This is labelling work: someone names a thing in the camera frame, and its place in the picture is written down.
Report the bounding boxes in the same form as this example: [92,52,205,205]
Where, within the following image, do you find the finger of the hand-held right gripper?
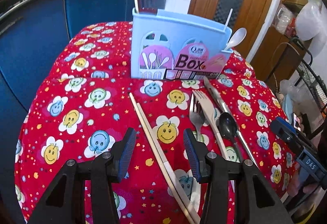
[270,117,307,157]

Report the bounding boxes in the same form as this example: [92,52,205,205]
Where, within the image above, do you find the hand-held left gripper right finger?
[183,128,293,224]

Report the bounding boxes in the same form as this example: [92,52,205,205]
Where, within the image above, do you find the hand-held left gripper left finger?
[27,127,137,224]

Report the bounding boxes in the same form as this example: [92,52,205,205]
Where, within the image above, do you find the metal fork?
[189,90,206,138]

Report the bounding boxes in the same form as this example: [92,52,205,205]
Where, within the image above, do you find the white plastic knife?
[193,90,230,160]

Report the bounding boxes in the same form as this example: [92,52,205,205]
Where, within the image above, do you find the black spoon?
[218,112,244,163]

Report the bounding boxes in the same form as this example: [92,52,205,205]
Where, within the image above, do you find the metal knife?
[204,76,258,167]

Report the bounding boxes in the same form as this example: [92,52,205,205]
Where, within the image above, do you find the white plastic spoon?
[222,27,248,53]

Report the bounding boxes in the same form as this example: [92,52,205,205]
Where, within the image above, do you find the light blue utensil holder box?
[131,8,233,80]

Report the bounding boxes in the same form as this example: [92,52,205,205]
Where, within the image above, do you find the person's right hand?
[290,172,321,204]

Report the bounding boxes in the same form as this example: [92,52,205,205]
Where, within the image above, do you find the clear plastic bag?
[278,78,307,112]

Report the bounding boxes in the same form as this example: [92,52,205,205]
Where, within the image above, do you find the red smiley flower tablecloth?
[14,21,297,224]

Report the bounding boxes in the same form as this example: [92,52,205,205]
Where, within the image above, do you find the wooden shelf unit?
[266,0,320,84]

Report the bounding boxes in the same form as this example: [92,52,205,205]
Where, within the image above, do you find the clear bags of goods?
[274,6,298,36]

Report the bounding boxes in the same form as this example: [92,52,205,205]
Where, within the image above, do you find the white plastic bag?
[295,0,327,42]

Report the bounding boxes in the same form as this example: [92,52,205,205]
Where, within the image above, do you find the wooden door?
[188,0,281,61]

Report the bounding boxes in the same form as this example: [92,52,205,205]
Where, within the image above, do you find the blue kitchen counter cabinet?
[0,0,172,189]

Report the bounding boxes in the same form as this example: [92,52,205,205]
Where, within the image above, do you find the black wire rack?
[289,36,327,138]

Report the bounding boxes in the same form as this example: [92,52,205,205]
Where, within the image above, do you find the white hose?
[271,42,312,87]

